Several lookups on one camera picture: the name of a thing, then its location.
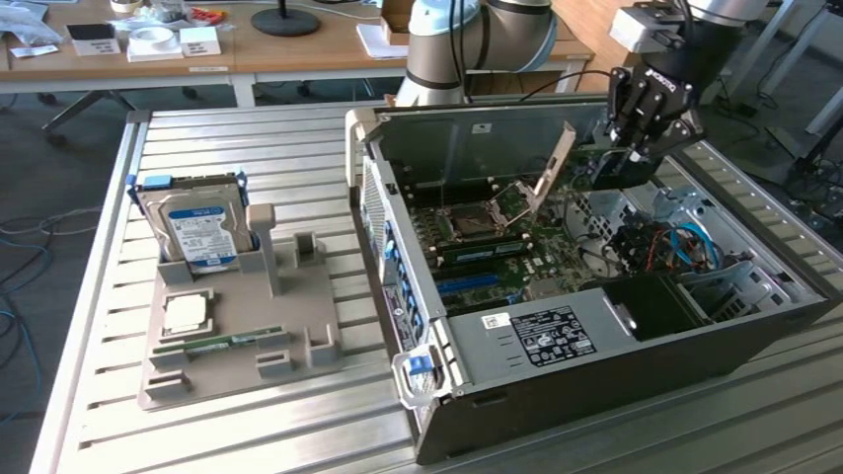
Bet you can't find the metal disk bay cage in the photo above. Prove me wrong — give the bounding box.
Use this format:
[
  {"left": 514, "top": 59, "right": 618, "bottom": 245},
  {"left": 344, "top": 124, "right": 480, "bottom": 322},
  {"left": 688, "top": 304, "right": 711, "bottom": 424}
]
[{"left": 564, "top": 142, "right": 795, "bottom": 322}]

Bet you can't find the red wire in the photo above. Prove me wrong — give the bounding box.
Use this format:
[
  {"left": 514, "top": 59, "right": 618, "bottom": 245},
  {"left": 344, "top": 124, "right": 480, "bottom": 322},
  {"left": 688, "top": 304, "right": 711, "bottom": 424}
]
[{"left": 643, "top": 226, "right": 668, "bottom": 272}]

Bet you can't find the CPU socket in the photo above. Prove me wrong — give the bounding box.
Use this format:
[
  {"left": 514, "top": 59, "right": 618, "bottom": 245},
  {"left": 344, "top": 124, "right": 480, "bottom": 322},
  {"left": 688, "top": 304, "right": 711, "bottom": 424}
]
[{"left": 447, "top": 204, "right": 503, "bottom": 244}]

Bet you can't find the blue expansion slot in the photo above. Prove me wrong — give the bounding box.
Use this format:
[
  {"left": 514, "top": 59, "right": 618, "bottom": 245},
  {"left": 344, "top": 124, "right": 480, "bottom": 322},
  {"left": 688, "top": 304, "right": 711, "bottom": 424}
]
[{"left": 438, "top": 273, "right": 502, "bottom": 296}]

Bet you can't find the white floor cable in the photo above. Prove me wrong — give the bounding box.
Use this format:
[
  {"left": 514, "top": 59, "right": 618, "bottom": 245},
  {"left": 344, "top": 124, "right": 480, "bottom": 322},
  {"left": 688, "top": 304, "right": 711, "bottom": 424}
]
[{"left": 0, "top": 205, "right": 101, "bottom": 237}]

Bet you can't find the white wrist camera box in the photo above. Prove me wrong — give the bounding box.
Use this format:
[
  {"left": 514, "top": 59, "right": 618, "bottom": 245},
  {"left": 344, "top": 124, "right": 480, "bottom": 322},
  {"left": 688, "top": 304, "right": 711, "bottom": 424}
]
[{"left": 607, "top": 3, "right": 687, "bottom": 52}]

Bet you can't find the blue wire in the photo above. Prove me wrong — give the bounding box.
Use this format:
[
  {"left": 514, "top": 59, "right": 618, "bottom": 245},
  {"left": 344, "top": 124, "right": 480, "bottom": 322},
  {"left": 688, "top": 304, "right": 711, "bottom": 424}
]
[{"left": 663, "top": 221, "right": 724, "bottom": 274}]

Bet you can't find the metal socket cover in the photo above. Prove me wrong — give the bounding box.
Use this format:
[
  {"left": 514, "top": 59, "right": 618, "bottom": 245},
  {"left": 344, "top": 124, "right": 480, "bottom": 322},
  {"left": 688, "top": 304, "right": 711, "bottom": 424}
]
[{"left": 490, "top": 180, "right": 539, "bottom": 228}]

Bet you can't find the green RAM stick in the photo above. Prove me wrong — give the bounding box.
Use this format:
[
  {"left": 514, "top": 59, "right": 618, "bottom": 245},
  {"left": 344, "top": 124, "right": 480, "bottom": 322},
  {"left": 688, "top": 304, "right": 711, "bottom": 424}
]
[{"left": 153, "top": 326, "right": 286, "bottom": 355}]

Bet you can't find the stack of white papers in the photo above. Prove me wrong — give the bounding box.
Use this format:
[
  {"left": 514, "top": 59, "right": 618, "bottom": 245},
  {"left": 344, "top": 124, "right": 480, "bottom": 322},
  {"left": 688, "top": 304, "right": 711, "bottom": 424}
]
[{"left": 355, "top": 23, "right": 411, "bottom": 61}]

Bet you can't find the open grey PC case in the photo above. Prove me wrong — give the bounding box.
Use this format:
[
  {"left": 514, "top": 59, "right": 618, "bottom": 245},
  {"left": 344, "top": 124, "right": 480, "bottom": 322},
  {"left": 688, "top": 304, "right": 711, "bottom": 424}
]
[{"left": 343, "top": 88, "right": 843, "bottom": 465}]

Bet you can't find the green motherboard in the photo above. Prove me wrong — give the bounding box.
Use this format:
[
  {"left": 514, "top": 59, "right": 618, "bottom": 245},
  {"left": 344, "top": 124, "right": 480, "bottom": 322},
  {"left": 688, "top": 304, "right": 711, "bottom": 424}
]
[{"left": 407, "top": 182, "right": 611, "bottom": 317}]

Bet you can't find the small white labelled box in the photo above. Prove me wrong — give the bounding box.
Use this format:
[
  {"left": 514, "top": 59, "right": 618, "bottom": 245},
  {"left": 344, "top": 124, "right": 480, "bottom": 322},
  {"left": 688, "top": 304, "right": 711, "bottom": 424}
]
[{"left": 177, "top": 25, "right": 221, "bottom": 57}]

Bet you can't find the white tape roll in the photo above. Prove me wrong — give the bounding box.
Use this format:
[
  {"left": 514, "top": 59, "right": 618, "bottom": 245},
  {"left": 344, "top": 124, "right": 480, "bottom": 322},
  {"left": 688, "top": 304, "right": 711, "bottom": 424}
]
[{"left": 129, "top": 26, "right": 176, "bottom": 51}]

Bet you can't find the black round lamp base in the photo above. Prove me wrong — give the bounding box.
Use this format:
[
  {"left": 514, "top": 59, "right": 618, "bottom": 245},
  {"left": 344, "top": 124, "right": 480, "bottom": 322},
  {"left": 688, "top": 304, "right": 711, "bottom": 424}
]
[{"left": 249, "top": 0, "right": 323, "bottom": 38}]

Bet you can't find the grey parts rack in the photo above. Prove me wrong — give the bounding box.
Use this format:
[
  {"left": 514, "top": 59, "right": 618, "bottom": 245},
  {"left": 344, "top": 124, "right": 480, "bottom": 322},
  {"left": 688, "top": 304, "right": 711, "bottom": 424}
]
[{"left": 136, "top": 201, "right": 348, "bottom": 412}]

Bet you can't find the wooden desk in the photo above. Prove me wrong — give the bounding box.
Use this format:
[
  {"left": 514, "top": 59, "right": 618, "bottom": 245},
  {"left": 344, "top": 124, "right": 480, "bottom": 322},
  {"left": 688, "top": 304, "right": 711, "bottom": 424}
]
[{"left": 0, "top": 0, "right": 594, "bottom": 95}]

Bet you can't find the white paper slip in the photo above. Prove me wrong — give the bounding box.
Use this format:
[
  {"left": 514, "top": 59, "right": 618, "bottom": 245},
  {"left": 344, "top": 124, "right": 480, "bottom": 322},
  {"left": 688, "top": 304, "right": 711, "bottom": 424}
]
[{"left": 8, "top": 43, "right": 60, "bottom": 60}]

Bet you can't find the grey power supply unit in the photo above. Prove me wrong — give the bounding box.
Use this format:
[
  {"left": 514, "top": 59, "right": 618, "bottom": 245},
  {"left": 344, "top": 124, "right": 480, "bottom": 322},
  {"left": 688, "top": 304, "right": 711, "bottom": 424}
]
[{"left": 431, "top": 288, "right": 639, "bottom": 392}]

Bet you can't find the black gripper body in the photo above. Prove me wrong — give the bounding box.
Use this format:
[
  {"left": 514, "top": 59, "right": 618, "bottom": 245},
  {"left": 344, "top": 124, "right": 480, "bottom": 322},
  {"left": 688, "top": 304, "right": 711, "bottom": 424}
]
[{"left": 631, "top": 19, "right": 734, "bottom": 119}]

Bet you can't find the blue floor cable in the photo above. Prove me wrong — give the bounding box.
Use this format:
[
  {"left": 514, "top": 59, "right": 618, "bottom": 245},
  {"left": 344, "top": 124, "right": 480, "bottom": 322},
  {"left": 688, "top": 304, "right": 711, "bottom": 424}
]
[{"left": 0, "top": 241, "right": 53, "bottom": 427}]

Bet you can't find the silver CPU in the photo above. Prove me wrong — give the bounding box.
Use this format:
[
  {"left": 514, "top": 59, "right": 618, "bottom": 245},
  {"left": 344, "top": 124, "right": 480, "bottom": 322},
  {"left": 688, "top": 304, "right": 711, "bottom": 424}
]
[{"left": 161, "top": 294, "right": 211, "bottom": 332}]

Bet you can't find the clear plastic bag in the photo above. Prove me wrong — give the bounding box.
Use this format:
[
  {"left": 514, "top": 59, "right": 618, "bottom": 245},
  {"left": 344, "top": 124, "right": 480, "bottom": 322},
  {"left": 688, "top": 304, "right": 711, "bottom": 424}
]
[{"left": 0, "top": 0, "right": 65, "bottom": 46}]

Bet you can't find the flat white box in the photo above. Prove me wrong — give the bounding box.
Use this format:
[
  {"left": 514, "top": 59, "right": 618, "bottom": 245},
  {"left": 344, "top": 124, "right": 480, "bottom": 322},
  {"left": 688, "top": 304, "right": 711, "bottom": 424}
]
[{"left": 124, "top": 37, "right": 185, "bottom": 63}]

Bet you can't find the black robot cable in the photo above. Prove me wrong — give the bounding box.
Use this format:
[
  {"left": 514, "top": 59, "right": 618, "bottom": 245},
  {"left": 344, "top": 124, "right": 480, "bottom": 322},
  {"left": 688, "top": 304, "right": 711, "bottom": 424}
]
[{"left": 518, "top": 68, "right": 618, "bottom": 101}]

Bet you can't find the graphics card with metal bracket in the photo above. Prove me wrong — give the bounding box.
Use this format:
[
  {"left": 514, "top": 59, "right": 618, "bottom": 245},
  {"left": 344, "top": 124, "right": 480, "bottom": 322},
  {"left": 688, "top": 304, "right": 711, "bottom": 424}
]
[{"left": 530, "top": 120, "right": 668, "bottom": 211}]

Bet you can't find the hard disk in blue caddy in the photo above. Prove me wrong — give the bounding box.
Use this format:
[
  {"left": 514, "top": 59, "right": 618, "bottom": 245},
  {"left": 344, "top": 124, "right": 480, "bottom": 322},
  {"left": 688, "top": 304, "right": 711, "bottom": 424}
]
[{"left": 125, "top": 171, "right": 252, "bottom": 276}]

